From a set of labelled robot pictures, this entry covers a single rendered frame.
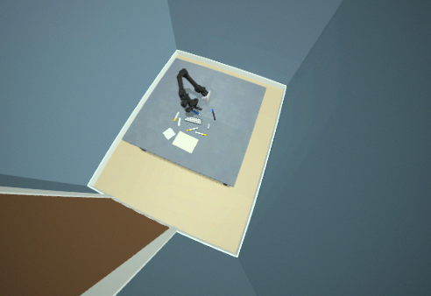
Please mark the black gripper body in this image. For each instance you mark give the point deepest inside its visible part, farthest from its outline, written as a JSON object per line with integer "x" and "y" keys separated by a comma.
{"x": 190, "y": 106}

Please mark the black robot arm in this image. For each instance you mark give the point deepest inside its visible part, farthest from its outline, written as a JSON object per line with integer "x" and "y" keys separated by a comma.
{"x": 182, "y": 94}

